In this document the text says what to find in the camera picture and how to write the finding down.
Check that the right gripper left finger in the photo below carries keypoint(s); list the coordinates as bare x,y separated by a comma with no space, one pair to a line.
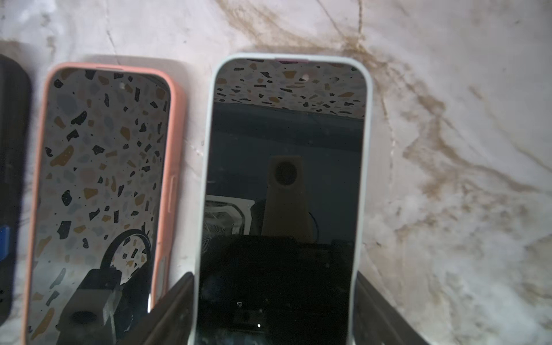
170,322

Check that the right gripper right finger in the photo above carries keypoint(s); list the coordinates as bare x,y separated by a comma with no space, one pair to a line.
375,321

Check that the light blue phone case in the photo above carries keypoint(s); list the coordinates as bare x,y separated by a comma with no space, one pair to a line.
366,172

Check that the pink phone case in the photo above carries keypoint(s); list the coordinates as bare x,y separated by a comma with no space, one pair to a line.
174,172

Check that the black phone case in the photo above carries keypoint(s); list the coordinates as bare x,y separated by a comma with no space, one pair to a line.
16,93

